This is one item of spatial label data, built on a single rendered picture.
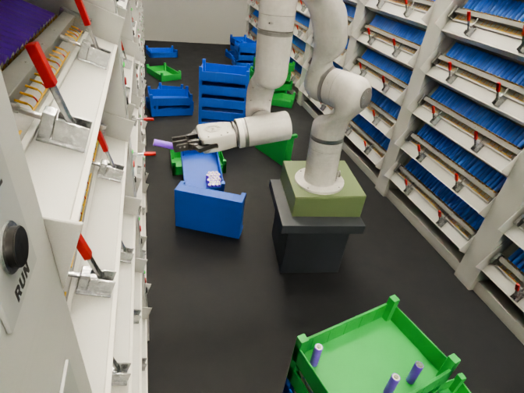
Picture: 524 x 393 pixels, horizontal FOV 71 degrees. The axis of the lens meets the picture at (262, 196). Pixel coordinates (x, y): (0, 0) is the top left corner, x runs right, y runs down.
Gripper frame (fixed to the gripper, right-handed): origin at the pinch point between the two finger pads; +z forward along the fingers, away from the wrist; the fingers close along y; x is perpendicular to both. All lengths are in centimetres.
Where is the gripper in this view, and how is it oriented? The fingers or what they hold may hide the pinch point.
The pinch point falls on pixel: (180, 143)
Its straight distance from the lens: 105.6
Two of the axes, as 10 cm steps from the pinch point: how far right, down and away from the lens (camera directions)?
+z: -9.6, 2.0, -1.8
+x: 0.6, 8.0, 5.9
